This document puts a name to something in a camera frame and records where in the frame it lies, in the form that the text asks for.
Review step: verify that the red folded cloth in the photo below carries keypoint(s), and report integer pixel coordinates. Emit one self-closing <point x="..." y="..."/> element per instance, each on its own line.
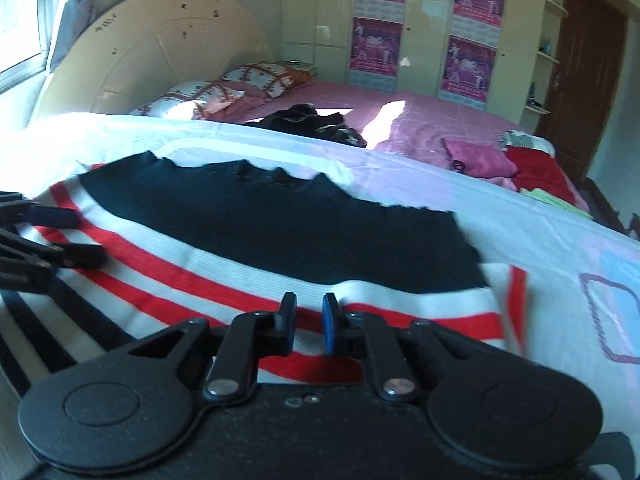
<point x="542" y="175"/>

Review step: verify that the light green folded cloth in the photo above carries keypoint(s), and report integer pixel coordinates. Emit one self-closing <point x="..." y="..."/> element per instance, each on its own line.
<point x="555" y="200"/>

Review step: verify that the dark cloth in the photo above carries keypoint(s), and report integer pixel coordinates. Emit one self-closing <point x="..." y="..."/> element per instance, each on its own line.
<point x="305" y="122"/>

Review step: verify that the pink folded blanket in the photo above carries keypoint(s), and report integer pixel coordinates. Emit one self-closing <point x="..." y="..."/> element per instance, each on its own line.
<point x="237" y="105"/>

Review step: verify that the cream round headboard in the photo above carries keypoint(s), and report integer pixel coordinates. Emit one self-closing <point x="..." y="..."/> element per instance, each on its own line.
<point x="145" y="50"/>

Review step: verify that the plaid print pillow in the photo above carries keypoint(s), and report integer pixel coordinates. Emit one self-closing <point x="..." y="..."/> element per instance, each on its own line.
<point x="262" y="80"/>
<point x="185" y="97"/>

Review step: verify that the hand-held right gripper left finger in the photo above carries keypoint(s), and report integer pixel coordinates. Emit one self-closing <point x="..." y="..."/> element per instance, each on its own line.
<point x="286" y="327"/>

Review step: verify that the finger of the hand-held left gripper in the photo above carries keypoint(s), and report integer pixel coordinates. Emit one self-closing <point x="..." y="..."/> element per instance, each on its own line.
<point x="75" y="256"/>
<point x="50" y="216"/>

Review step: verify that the pink folded cloth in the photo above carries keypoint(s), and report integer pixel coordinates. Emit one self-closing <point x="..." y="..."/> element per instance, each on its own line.
<point x="477" y="157"/>

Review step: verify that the orange cloth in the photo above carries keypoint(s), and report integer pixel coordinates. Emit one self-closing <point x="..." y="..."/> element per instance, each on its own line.
<point x="301" y="77"/>

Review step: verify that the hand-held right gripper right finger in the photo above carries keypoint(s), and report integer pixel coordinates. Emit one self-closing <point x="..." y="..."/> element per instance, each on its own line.
<point x="330" y="327"/>

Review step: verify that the blue grey curtain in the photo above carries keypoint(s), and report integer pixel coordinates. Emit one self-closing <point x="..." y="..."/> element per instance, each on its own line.
<point x="70" y="15"/>

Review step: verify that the brown wooden door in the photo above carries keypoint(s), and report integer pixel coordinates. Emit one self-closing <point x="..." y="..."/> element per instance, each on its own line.
<point x="585" y="75"/>

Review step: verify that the pink bed sheet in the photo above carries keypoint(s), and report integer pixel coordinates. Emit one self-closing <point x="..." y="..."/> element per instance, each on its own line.
<point x="425" y="120"/>

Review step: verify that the blue bottle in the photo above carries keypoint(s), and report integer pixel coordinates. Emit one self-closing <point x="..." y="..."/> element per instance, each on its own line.
<point x="547" y="46"/>

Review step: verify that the window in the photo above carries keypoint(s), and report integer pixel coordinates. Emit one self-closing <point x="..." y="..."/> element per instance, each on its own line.
<point x="20" y="15"/>

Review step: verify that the striped knit sweater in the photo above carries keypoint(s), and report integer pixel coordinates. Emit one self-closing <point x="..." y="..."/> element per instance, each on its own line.
<point x="280" y="220"/>

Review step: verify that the cream corner shelf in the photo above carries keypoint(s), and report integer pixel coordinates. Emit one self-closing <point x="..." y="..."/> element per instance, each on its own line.
<point x="547" y="55"/>

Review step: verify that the striped folded cloth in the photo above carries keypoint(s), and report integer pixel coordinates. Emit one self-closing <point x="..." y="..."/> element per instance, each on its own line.
<point x="522" y="140"/>

